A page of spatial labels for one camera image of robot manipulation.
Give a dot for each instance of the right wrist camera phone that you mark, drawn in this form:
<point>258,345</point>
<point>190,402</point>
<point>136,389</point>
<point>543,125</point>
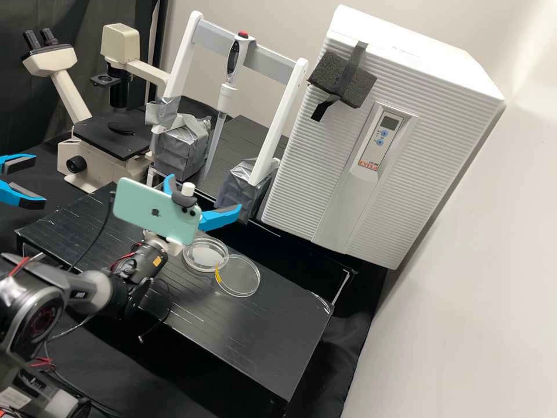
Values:
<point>148,209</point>

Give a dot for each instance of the cream microscope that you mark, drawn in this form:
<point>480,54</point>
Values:
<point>69,100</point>

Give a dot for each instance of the petri dish lid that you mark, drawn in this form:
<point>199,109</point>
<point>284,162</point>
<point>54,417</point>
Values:
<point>239,276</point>

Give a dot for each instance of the petri dish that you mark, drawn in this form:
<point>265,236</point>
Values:
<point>204,252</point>

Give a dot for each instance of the white incubator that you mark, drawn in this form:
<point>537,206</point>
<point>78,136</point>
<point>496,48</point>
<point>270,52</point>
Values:
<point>413,39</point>

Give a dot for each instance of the white pipette stand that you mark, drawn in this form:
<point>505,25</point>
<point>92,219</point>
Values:
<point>278,126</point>

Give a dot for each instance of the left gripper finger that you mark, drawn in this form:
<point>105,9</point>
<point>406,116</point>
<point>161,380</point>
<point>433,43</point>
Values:
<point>13,163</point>
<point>17,198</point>

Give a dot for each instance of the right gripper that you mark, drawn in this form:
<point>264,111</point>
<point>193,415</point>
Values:
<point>174,248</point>

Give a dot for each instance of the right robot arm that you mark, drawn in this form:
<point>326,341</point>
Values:
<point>82,287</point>

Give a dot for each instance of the grey taped block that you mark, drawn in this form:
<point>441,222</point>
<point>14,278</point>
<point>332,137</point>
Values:
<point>178,143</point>
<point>239,191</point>

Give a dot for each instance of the incubator door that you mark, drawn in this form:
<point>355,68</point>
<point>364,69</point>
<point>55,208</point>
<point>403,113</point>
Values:
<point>313,174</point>

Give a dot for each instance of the pipette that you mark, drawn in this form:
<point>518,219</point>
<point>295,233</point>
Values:
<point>233,61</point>

